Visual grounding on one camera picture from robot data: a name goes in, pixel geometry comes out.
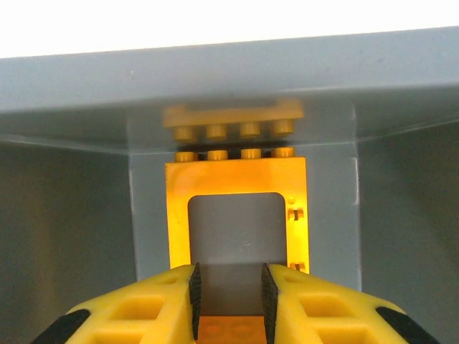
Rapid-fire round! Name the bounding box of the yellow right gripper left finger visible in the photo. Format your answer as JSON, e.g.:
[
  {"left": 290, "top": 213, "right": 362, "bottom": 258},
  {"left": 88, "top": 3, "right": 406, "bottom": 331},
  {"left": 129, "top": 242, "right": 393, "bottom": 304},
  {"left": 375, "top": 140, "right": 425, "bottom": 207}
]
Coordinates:
[{"left": 30, "top": 262, "right": 202, "bottom": 344}]

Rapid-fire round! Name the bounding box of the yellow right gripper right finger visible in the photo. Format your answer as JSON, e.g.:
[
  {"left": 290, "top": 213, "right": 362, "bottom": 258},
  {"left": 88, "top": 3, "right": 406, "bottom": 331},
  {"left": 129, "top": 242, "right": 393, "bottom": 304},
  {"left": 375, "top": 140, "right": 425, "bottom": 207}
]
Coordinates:
[{"left": 260, "top": 262, "right": 443, "bottom": 344}]

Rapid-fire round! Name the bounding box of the grey plastic bin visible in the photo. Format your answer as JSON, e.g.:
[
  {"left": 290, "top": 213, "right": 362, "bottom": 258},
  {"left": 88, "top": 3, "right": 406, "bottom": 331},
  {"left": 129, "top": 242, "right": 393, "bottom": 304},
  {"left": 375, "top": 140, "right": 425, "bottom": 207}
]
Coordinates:
[{"left": 0, "top": 24, "right": 459, "bottom": 344}]

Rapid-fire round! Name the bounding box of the yellow window frame lego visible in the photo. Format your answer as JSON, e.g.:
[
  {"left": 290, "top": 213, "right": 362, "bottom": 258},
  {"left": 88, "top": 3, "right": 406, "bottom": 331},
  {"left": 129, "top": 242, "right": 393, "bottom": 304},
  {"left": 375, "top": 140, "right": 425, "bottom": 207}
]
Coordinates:
[{"left": 164, "top": 146, "right": 310, "bottom": 344}]

